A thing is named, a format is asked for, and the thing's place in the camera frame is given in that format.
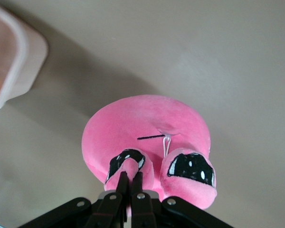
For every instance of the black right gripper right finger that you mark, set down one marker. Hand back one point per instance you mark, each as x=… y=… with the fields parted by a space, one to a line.
x=142 y=209

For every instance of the pink plush toy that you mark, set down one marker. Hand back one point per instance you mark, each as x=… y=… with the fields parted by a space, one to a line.
x=133 y=118

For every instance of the pink plastic box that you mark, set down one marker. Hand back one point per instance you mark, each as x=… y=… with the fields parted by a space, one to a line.
x=19 y=59

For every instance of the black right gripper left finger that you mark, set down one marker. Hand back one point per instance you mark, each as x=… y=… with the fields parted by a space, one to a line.
x=109 y=209

